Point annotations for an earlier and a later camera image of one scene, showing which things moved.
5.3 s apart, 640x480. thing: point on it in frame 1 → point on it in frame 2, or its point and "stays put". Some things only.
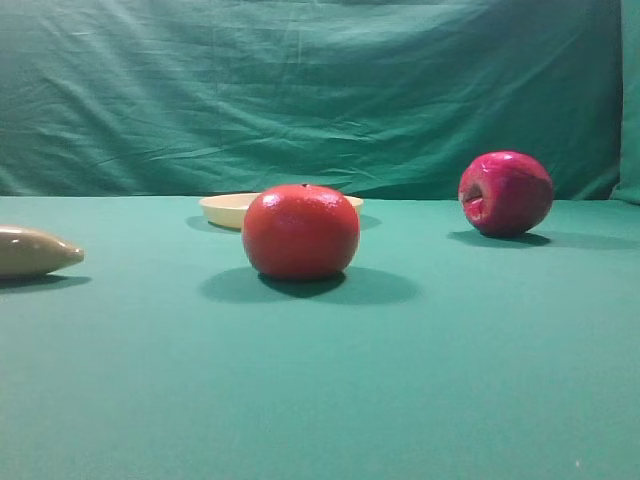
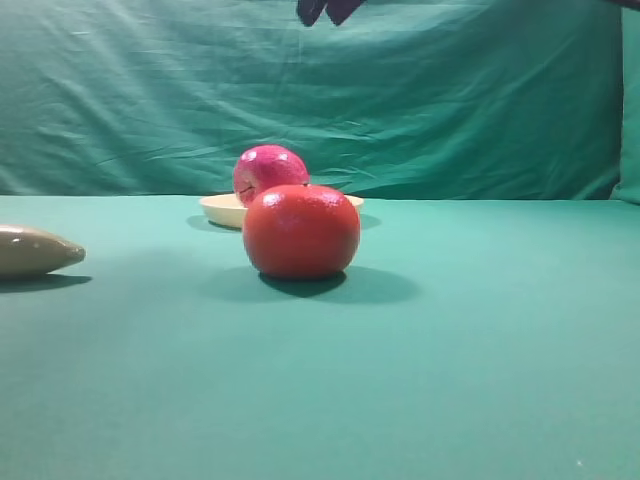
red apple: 505,194 → 267,166
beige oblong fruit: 28,253 stays put
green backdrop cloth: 386,98 stays put
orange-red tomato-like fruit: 300,232 stays put
